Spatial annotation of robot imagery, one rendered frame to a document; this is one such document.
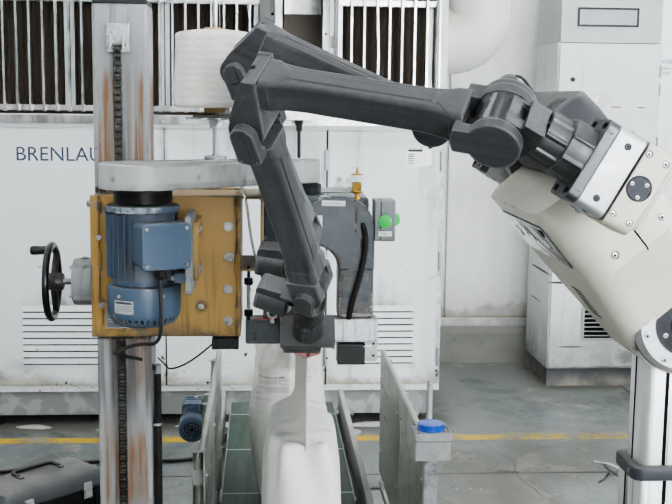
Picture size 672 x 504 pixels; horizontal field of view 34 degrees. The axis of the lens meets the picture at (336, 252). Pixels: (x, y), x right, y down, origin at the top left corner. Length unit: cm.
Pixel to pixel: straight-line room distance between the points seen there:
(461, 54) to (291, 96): 397
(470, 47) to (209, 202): 326
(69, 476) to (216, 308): 184
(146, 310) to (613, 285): 98
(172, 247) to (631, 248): 93
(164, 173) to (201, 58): 24
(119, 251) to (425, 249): 312
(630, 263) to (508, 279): 499
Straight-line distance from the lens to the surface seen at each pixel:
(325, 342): 207
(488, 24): 557
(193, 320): 249
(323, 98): 159
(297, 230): 182
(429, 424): 245
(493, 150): 152
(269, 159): 171
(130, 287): 229
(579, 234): 169
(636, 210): 155
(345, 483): 349
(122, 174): 224
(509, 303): 672
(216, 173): 231
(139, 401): 259
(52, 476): 419
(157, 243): 219
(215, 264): 246
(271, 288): 198
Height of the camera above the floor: 155
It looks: 8 degrees down
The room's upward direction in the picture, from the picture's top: 1 degrees clockwise
